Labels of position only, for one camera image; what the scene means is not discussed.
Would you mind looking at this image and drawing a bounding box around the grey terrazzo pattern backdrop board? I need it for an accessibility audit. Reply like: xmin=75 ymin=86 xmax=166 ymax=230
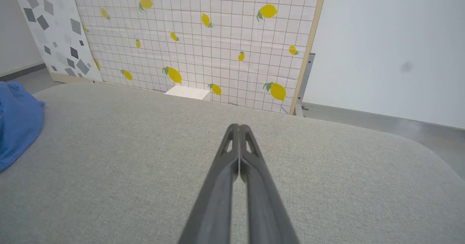
xmin=10 ymin=0 xmax=104 ymax=84

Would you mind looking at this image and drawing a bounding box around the small white box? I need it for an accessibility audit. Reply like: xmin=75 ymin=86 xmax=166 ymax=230
xmin=164 ymin=85 xmax=211 ymax=101

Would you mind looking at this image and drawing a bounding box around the light grey fabric sofa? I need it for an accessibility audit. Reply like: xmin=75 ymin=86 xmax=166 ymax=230
xmin=0 ymin=82 xmax=465 ymax=244

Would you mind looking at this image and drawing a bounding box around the grey metal board stand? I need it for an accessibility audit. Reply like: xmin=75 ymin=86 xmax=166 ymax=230
xmin=294 ymin=53 xmax=316 ymax=117

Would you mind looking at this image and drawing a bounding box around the blue garment white red trim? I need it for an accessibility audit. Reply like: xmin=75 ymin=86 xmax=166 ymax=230
xmin=0 ymin=81 xmax=46 ymax=173

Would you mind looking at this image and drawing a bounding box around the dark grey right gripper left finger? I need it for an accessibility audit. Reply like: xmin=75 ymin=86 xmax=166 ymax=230
xmin=178 ymin=124 xmax=240 ymax=244

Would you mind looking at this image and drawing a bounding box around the lemon print tile backdrop board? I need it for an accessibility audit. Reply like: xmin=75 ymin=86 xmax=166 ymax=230
xmin=69 ymin=0 xmax=329 ymax=116

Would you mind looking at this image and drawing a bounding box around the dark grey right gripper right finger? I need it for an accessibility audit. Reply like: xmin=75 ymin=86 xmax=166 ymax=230
xmin=238 ymin=124 xmax=300 ymax=244

